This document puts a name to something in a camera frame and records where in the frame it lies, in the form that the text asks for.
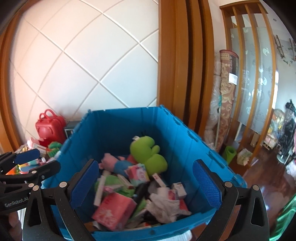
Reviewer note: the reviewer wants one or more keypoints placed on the rolled patterned carpet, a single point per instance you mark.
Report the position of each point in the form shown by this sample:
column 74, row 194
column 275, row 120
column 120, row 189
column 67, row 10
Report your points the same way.
column 225, row 81

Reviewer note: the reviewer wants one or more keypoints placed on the white crumpled cloth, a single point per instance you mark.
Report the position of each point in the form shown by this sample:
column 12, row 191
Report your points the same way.
column 165, row 206

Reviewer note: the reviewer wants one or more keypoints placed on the red plastic handbag case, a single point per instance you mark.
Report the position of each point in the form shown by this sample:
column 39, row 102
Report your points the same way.
column 50, row 127

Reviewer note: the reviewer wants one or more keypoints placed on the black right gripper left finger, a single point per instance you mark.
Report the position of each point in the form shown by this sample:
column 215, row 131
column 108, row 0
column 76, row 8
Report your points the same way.
column 40, row 222

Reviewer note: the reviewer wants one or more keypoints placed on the green frog plush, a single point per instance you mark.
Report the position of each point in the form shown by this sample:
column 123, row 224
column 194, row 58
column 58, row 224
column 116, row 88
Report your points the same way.
column 146, row 152

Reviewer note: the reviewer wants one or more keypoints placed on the person's left hand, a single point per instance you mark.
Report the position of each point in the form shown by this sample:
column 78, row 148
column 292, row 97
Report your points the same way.
column 16, row 227

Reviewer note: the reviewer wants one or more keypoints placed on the green rolled mat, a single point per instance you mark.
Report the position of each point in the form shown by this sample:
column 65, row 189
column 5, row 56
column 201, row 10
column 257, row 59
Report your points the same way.
column 228, row 154

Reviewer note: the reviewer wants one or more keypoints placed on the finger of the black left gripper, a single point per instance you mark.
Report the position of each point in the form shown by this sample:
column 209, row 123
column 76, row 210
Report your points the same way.
column 35, row 176
column 9, row 160

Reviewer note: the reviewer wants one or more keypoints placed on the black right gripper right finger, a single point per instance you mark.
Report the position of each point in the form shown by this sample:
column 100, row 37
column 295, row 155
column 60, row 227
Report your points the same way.
column 252, row 220

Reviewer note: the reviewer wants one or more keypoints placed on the tall white magenta medicine box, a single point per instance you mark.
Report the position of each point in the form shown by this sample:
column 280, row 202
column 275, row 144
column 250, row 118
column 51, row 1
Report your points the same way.
column 99, row 191

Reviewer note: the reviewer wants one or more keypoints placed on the pink tissue pack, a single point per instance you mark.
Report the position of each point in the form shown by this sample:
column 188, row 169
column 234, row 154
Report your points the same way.
column 114, row 211

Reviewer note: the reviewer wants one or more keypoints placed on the blue plastic storage crate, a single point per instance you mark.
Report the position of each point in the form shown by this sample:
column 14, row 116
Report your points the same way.
column 156, row 138

